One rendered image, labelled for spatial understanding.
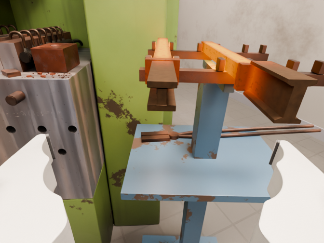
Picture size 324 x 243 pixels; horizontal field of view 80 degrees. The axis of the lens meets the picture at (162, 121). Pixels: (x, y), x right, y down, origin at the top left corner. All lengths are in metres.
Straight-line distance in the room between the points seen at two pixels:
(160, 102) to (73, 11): 0.95
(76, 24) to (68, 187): 0.73
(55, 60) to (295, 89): 0.56
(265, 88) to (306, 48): 2.30
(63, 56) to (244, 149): 0.57
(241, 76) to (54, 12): 0.98
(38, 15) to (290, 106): 1.09
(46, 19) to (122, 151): 0.70
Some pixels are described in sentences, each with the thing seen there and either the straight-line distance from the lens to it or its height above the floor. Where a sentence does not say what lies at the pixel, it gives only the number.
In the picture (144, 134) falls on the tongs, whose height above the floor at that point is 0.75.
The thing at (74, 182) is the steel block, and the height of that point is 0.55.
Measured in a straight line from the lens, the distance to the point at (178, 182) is 0.46.
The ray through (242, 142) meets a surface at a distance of 0.64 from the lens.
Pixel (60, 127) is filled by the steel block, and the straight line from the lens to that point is 0.64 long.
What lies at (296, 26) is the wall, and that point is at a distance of 2.62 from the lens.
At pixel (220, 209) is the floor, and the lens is 1.40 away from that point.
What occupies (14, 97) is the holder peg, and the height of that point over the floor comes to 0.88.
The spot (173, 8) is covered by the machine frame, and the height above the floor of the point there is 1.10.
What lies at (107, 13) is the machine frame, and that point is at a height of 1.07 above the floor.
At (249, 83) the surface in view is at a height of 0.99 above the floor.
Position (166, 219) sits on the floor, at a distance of 1.30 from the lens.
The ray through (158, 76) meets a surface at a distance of 0.19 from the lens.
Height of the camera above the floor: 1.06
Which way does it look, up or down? 28 degrees down
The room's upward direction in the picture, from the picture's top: 2 degrees clockwise
